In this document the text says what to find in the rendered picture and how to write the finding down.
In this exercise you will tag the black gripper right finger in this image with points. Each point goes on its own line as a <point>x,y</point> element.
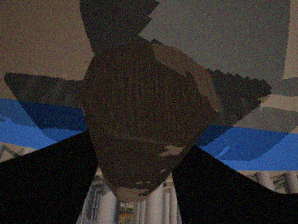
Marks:
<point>209,192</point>

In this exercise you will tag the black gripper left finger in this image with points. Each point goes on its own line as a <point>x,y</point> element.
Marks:
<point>48,186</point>

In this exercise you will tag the blue tape strip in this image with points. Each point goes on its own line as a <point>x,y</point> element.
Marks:
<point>40,125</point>

